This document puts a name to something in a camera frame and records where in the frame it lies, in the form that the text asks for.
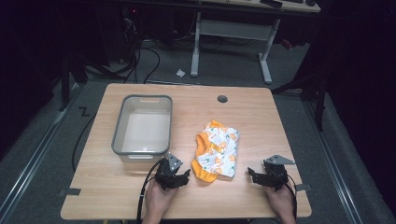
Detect black remote control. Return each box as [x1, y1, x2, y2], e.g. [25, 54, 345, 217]
[259, 0, 284, 9]

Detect person's left hand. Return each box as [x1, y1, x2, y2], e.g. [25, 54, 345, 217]
[144, 178, 179, 220]

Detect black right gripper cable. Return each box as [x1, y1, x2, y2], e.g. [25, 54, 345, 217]
[283, 173, 299, 220]

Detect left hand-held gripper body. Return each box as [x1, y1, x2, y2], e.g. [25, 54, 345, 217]
[154, 151, 184, 191]

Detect black metal stand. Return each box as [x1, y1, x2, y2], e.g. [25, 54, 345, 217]
[270, 52, 331, 133]
[57, 52, 90, 112]

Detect white-legged wooden desk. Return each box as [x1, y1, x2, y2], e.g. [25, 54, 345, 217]
[190, 0, 322, 85]

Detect white plastic bin grey rim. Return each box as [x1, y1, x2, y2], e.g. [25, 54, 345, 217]
[110, 93, 174, 163]

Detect black floor cables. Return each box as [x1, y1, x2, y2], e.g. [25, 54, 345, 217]
[78, 17, 200, 85]

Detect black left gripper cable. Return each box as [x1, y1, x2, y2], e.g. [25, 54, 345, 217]
[135, 158, 165, 224]

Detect metal floor rail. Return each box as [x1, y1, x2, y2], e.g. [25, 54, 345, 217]
[0, 82, 82, 218]
[303, 101, 365, 224]

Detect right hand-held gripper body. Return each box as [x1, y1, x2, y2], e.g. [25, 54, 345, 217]
[262, 154, 296, 191]

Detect orange white printed baby garment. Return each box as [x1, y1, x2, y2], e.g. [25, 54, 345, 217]
[191, 119, 241, 184]

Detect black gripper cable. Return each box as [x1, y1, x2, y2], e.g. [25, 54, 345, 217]
[283, 173, 299, 220]
[135, 158, 165, 224]

